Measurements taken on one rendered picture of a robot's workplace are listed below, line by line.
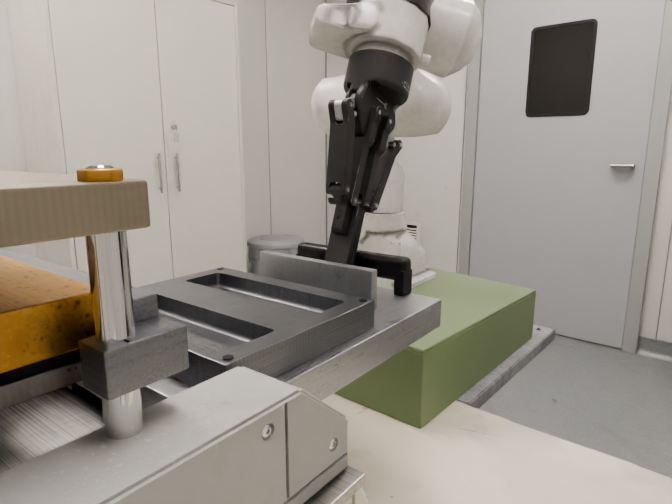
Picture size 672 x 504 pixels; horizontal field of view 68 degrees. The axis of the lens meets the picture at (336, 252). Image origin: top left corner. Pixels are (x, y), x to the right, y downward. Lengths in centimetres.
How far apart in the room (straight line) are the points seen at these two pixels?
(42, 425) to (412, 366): 44
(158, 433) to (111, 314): 6
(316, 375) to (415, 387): 34
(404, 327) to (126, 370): 29
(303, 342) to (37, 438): 19
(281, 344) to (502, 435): 45
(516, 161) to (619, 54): 75
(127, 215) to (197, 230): 259
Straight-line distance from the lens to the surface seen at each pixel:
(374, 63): 56
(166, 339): 23
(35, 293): 26
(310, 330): 36
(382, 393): 73
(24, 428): 43
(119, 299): 22
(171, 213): 271
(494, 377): 89
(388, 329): 44
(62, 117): 247
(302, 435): 28
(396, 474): 64
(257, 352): 33
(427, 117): 91
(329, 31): 59
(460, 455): 68
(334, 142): 53
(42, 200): 20
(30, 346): 24
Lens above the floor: 112
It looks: 12 degrees down
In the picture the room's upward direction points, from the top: straight up
